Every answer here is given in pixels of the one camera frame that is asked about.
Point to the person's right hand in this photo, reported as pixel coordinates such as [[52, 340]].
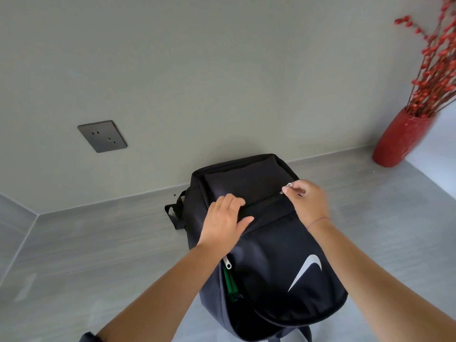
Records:
[[310, 203]]

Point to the person's left hand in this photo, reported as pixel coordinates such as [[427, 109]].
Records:
[[222, 224]]

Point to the green spine clear folder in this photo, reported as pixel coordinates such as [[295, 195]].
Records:
[[231, 284]]

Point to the black backpack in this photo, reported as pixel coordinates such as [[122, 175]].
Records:
[[278, 260]]

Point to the person's right forearm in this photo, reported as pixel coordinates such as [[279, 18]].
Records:
[[384, 284]]

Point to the person's left forearm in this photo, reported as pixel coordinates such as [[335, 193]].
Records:
[[160, 295]]

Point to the person's black top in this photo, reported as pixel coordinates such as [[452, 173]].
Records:
[[89, 337]]

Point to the red vase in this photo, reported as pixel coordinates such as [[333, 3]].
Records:
[[400, 138]]

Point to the red berry branches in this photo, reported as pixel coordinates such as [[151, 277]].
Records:
[[433, 64]]

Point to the grey wall socket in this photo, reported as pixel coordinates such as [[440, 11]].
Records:
[[102, 136]]

